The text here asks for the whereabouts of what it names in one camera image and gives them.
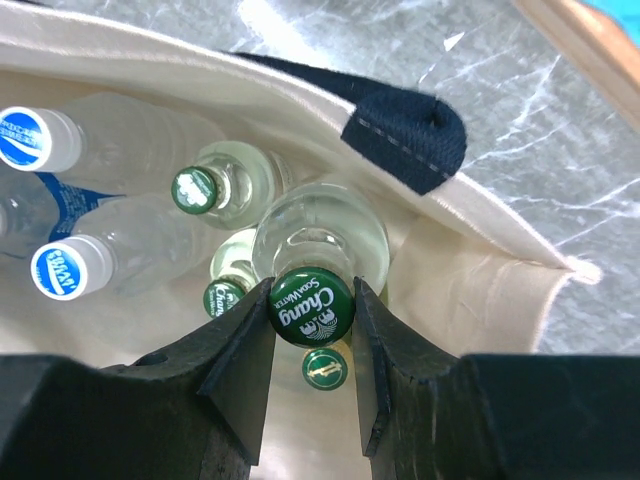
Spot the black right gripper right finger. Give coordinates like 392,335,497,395
352,280,639,479

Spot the wooden clothes rack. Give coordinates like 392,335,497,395
513,0,639,129

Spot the green Perrier lemon bottle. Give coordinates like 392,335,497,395
301,340,352,391

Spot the blue-cap water bottle labelled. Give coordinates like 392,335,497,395
1,165,116,261

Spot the chang soda bottle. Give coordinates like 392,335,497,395
171,141,301,231
252,179,391,347
203,228,258,318

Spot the Chang soda bottle front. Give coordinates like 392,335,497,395
203,228,258,318

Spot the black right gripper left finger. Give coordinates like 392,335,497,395
1,281,275,479

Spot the cream canvas tote bag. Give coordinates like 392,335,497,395
1,1,600,479

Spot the turquoise t-shirt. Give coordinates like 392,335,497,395
586,0,640,29

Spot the blue-cap water bottle rear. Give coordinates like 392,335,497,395
1,93,224,195

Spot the blue-cap water bottle front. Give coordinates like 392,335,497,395
30,193,228,301

